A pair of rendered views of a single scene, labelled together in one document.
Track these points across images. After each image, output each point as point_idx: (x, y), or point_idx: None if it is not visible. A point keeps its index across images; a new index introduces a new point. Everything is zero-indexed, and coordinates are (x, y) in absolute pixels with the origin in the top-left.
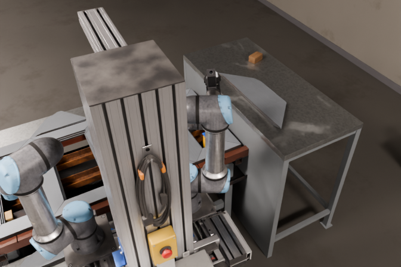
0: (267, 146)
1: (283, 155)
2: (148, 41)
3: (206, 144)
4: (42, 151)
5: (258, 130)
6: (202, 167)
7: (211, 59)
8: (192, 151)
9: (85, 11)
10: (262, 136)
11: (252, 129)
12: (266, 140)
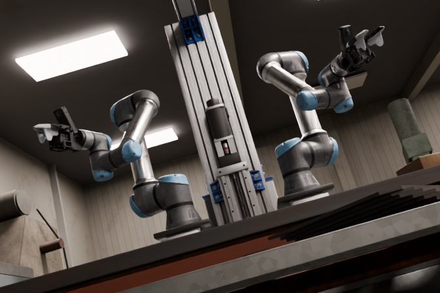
0: (19, 281)
1: (32, 269)
2: (167, 25)
3: (146, 144)
4: (284, 75)
5: (6, 264)
6: (154, 180)
7: None
8: None
9: None
10: (12, 267)
11: (0, 273)
12: (16, 270)
